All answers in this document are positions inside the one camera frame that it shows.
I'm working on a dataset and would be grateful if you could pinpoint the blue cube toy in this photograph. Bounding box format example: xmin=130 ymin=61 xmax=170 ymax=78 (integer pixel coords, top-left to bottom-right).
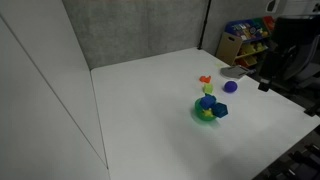
xmin=212 ymin=102 xmax=230 ymax=118

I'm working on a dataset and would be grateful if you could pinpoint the orange toy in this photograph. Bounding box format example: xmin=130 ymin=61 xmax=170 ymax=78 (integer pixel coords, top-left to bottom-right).
xmin=199 ymin=75 xmax=212 ymax=84

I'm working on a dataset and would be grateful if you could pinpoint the black camera stand pole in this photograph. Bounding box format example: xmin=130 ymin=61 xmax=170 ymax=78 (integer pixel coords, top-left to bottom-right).
xmin=197 ymin=0 xmax=212 ymax=51

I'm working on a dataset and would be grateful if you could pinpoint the yellow star toy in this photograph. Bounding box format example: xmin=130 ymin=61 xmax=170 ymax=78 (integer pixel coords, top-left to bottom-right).
xmin=201 ymin=108 xmax=215 ymax=118

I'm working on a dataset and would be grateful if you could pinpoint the yellow-green block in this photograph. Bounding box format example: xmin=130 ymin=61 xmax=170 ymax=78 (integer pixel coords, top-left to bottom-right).
xmin=203 ymin=83 xmax=214 ymax=95

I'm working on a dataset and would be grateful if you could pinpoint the green plastic bowl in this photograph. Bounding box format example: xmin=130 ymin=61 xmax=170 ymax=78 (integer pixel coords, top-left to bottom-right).
xmin=194 ymin=97 xmax=221 ymax=125

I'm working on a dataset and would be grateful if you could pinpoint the purple ball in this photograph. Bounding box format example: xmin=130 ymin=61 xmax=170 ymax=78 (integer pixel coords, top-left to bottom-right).
xmin=223 ymin=80 xmax=239 ymax=94

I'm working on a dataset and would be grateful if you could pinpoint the grey metal plate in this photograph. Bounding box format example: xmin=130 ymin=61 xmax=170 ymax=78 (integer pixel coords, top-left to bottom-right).
xmin=220 ymin=65 xmax=250 ymax=80

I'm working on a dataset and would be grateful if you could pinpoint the wooden toy shelf with bins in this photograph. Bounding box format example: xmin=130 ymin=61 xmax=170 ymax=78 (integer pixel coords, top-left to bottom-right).
xmin=215 ymin=15 xmax=277 ymax=69

